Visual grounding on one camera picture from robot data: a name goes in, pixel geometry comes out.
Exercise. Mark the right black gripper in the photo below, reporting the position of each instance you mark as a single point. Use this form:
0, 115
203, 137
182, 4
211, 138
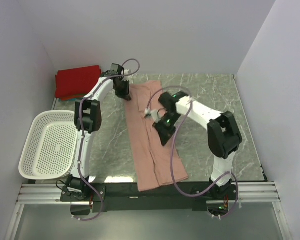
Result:
164, 133

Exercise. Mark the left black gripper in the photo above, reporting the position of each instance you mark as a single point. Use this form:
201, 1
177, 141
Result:
126, 94

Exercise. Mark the pink t-shirt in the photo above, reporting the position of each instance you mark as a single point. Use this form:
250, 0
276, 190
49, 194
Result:
151, 159

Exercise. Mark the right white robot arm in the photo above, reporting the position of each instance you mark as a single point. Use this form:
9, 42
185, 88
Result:
224, 136

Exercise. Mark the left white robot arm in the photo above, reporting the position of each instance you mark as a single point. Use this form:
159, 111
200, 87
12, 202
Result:
88, 120

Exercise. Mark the folded red t-shirt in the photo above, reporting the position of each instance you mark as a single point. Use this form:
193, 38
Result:
76, 82

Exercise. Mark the folded teal t-shirt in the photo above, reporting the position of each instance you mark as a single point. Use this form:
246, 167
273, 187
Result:
73, 98

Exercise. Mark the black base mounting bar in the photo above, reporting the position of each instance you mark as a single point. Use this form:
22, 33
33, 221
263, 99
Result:
126, 197

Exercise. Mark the white perforated laundry basket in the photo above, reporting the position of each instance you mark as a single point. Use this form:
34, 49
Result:
49, 150

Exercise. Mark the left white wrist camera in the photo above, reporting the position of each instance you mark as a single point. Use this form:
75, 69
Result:
126, 72

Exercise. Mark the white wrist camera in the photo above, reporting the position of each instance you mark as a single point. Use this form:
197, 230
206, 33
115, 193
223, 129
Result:
154, 114
126, 72

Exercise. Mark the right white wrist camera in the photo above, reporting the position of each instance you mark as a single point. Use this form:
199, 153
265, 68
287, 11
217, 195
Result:
154, 114

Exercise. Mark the aluminium frame rail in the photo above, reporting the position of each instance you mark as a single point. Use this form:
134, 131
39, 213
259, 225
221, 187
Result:
49, 194

